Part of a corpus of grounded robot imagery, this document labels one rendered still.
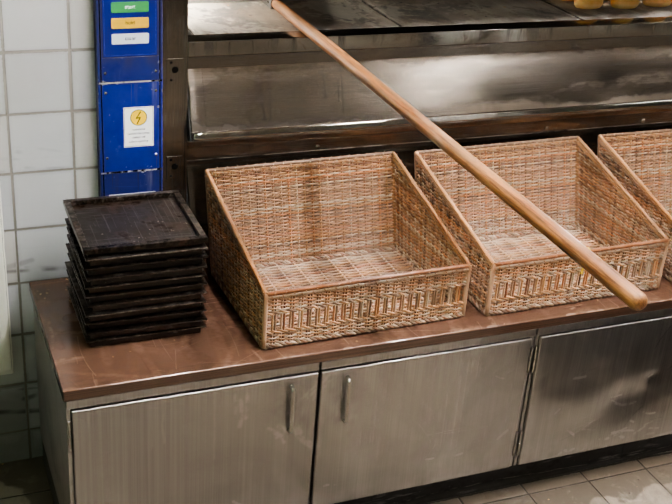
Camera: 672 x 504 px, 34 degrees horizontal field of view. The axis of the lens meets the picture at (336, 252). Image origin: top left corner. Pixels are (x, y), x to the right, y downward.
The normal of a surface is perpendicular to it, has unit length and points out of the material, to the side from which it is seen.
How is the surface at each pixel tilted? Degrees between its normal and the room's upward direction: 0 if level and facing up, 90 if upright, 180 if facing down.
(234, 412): 90
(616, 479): 0
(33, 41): 90
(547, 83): 70
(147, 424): 90
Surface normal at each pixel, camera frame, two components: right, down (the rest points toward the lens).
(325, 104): 0.37, 0.11
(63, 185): 0.37, 0.44
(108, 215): 0.07, -0.89
